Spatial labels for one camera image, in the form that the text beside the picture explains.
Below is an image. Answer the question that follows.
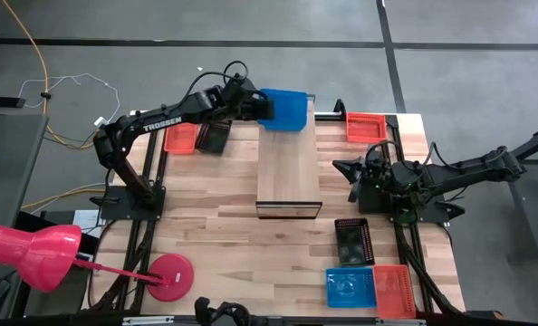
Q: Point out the black metal side table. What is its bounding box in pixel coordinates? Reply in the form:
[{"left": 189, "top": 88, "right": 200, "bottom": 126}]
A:
[{"left": 506, "top": 121, "right": 538, "bottom": 264}]

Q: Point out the pink desk lamp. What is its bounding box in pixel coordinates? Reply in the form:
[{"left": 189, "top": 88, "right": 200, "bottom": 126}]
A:
[{"left": 0, "top": 225, "right": 196, "bottom": 303}]

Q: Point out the white paper sheet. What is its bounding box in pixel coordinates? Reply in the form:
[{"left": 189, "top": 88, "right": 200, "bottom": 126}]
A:
[{"left": 72, "top": 208, "right": 105, "bottom": 236}]

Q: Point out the orange slotted plastic basket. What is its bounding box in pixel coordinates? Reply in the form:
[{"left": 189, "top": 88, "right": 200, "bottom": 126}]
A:
[
  {"left": 371, "top": 264, "right": 418, "bottom": 321},
  {"left": 163, "top": 122, "right": 199, "bottom": 155},
  {"left": 345, "top": 111, "right": 389, "bottom": 144}
]

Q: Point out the yellow cable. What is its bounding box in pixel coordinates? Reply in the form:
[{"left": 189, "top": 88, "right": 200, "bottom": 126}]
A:
[{"left": 0, "top": 0, "right": 111, "bottom": 150}]

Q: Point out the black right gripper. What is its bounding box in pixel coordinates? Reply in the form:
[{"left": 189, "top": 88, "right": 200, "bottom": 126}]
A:
[{"left": 331, "top": 151, "right": 404, "bottom": 204}]

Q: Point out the blue slotted plastic basket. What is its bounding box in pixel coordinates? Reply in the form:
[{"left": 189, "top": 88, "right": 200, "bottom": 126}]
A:
[
  {"left": 325, "top": 266, "right": 379, "bottom": 310},
  {"left": 256, "top": 88, "right": 310, "bottom": 133}
]

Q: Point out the silver aluminium bar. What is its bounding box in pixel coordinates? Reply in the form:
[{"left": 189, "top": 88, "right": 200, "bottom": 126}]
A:
[
  {"left": 122, "top": 315, "right": 175, "bottom": 326},
  {"left": 375, "top": 319, "right": 427, "bottom": 326}
]

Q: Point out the black aluminium table frame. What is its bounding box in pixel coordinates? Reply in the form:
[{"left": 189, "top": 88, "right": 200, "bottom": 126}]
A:
[{"left": 82, "top": 99, "right": 467, "bottom": 318}]

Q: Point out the black slotted plastic basket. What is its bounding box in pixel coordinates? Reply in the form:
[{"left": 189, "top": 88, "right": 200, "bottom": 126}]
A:
[
  {"left": 333, "top": 217, "right": 376, "bottom": 267},
  {"left": 195, "top": 120, "right": 232, "bottom": 156}
]

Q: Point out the thin white cable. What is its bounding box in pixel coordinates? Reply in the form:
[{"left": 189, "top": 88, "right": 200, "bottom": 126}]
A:
[{"left": 17, "top": 72, "right": 121, "bottom": 126}]

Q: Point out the black device with cables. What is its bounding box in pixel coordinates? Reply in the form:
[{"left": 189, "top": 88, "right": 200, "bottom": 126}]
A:
[{"left": 194, "top": 296, "right": 252, "bottom": 326}]

